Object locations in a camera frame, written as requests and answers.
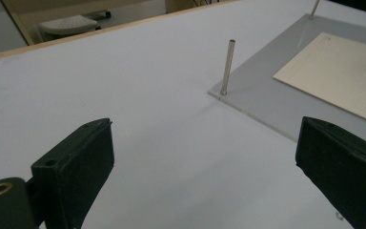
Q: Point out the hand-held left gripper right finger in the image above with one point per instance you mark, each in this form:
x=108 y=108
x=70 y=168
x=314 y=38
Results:
x=346 y=171

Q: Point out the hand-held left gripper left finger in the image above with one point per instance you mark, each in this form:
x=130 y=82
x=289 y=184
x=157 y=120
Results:
x=76 y=165

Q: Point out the clear acrylic frame plate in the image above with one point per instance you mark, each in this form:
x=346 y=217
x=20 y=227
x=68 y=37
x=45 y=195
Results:
x=260 y=95

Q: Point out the paper picture sheet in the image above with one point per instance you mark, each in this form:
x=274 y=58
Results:
x=336 y=73

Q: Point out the grey perforated footrest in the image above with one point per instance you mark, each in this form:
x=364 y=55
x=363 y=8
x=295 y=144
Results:
x=68 y=25

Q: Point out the dark chair base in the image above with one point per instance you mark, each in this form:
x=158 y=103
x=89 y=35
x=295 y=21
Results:
x=103 y=14

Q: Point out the metal standoff post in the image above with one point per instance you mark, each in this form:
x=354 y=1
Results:
x=314 y=9
x=227 y=66

